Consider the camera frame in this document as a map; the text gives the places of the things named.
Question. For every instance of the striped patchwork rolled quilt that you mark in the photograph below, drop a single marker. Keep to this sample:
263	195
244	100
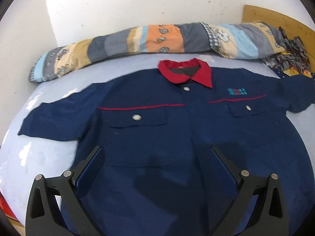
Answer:
245	41

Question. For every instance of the wooden headboard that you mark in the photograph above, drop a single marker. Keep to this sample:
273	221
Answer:
291	26

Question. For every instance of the dark patterned crumpled cloth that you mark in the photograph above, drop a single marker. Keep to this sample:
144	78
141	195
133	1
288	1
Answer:
294	61

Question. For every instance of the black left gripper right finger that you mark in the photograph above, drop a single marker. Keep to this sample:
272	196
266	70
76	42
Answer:
259	207

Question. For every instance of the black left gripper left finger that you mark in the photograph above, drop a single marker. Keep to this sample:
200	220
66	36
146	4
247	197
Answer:
54	206

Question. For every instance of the navy work shirt red collar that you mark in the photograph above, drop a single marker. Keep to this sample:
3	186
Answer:
157	126

